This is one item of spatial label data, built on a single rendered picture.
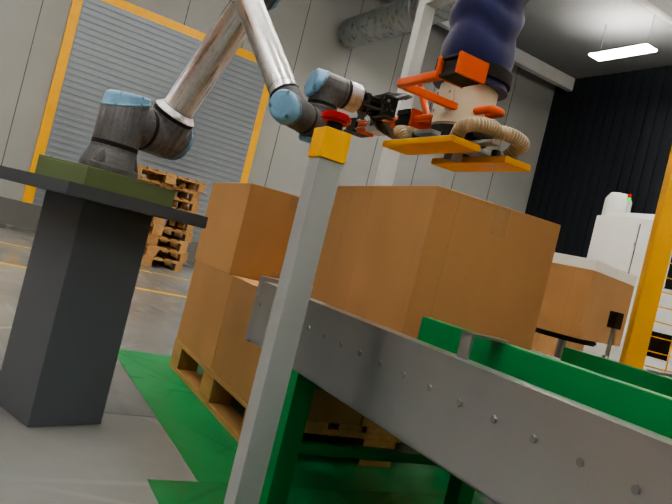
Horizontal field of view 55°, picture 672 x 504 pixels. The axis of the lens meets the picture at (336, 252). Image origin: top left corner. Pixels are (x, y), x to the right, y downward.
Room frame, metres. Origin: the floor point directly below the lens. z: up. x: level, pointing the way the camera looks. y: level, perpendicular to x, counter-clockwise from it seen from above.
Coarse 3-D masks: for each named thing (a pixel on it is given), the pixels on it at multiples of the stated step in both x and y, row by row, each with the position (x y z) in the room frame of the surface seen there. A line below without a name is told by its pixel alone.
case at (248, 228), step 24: (216, 192) 3.21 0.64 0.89; (240, 192) 2.87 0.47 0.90; (264, 192) 2.79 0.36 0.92; (216, 216) 3.11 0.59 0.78; (240, 216) 2.80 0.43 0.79; (264, 216) 2.80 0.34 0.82; (288, 216) 2.85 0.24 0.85; (216, 240) 3.03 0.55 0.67; (240, 240) 2.77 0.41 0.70; (264, 240) 2.82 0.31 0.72; (288, 240) 2.87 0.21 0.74; (216, 264) 2.95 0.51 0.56; (240, 264) 2.78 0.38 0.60; (264, 264) 2.83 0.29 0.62
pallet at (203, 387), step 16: (176, 352) 3.19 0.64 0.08; (192, 352) 2.99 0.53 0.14; (176, 368) 3.14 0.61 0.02; (192, 368) 3.17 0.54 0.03; (208, 368) 2.75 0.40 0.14; (192, 384) 2.90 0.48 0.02; (208, 384) 2.71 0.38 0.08; (224, 384) 2.55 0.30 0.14; (208, 400) 2.67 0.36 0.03; (224, 400) 2.70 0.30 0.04; (240, 400) 2.38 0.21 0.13; (224, 416) 2.53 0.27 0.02; (240, 416) 2.58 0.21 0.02; (240, 432) 2.32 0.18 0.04; (304, 432) 2.28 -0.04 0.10; (320, 432) 2.31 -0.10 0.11; (336, 432) 2.34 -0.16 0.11; (352, 432) 2.37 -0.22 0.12; (368, 432) 2.40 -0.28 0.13; (384, 432) 2.44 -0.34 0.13; (368, 464) 2.42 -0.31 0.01; (384, 464) 2.45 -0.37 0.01
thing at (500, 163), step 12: (468, 156) 1.94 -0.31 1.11; (480, 156) 1.89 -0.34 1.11; (492, 156) 1.82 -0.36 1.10; (504, 156) 1.78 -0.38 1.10; (444, 168) 2.09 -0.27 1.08; (456, 168) 2.04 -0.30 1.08; (468, 168) 1.99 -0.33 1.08; (480, 168) 1.94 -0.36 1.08; (492, 168) 1.90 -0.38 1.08; (504, 168) 1.86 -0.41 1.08; (516, 168) 1.82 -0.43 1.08; (528, 168) 1.82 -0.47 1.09
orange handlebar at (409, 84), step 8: (432, 72) 1.59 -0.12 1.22; (400, 80) 1.72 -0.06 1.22; (408, 80) 1.68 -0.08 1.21; (416, 80) 1.65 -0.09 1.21; (424, 80) 1.62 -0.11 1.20; (432, 80) 1.61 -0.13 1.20; (400, 88) 1.74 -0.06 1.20; (408, 88) 1.74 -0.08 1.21; (416, 88) 1.75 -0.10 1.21; (424, 96) 1.77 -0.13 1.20; (432, 96) 1.78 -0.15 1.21; (440, 96) 1.79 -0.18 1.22; (440, 104) 1.80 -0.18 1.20; (448, 104) 1.81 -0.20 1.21; (456, 104) 1.82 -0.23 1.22; (480, 112) 1.79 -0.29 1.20; (488, 112) 1.77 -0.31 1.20; (496, 112) 1.76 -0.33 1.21; (504, 112) 1.77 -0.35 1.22; (384, 120) 2.22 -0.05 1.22; (416, 120) 2.06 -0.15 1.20; (424, 120) 2.03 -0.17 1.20
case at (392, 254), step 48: (336, 192) 2.10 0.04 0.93; (384, 192) 1.80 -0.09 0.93; (432, 192) 1.58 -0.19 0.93; (336, 240) 2.02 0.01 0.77; (384, 240) 1.74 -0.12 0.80; (432, 240) 1.57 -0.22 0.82; (480, 240) 1.63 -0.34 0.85; (528, 240) 1.69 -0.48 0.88; (336, 288) 1.94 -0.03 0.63; (384, 288) 1.69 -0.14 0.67; (432, 288) 1.59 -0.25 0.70; (480, 288) 1.64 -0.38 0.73; (528, 288) 1.70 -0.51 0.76; (528, 336) 1.72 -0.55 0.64
